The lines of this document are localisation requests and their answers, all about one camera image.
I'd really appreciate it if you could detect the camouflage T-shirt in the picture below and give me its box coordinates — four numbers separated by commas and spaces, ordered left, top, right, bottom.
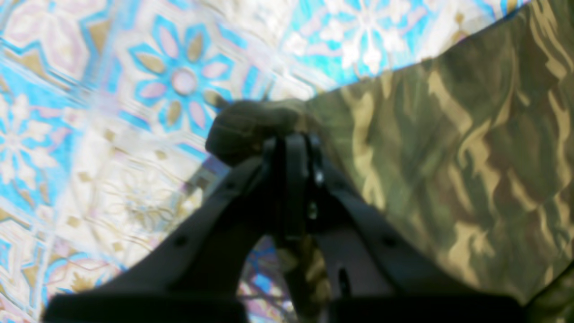
205, 0, 574, 323

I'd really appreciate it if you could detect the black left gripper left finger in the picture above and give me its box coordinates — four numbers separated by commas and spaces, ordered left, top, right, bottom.
45, 138, 283, 323

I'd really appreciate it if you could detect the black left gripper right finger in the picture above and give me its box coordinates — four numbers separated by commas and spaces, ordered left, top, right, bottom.
285, 134, 521, 323

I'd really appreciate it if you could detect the patterned tile tablecloth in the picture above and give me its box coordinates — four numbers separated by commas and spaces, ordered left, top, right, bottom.
1, 0, 526, 323

